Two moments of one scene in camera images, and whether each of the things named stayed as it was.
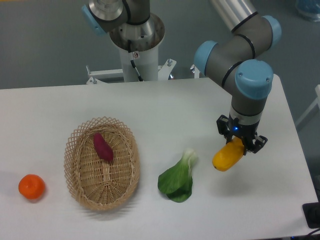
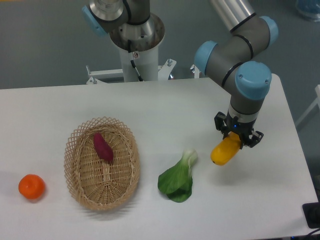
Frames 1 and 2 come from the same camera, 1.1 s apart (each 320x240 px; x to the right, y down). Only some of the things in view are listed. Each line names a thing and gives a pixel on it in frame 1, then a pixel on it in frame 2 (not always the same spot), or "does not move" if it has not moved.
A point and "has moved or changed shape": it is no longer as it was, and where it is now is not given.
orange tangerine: x=31 y=186 does not move
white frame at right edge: x=317 y=101 does not move
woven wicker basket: x=98 y=184 does not move
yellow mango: x=226 y=157 has moved or changed shape
